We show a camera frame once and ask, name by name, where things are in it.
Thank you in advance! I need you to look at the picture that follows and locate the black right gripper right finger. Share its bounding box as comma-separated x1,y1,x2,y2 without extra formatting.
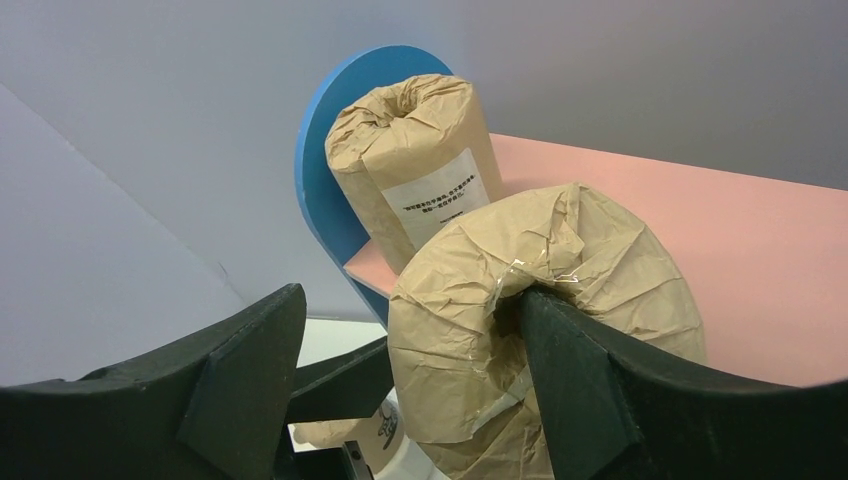
518,287,847,479

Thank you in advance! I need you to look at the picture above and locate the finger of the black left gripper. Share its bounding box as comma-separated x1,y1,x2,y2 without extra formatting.
286,337,394,424

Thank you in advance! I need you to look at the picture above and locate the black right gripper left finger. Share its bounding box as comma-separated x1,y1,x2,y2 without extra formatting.
1,284,306,479

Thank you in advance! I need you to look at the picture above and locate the brown roll cloud logo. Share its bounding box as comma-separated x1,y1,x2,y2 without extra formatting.
388,183,707,479

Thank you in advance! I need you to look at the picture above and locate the brown roll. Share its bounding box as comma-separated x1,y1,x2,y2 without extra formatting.
290,399,403,476
324,74,504,273

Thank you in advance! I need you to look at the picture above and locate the colourful wooden shelf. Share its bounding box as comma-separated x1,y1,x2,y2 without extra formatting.
294,44,848,389

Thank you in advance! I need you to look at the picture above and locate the brown wrapped roll on stack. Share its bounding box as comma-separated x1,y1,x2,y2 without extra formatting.
290,399,403,476

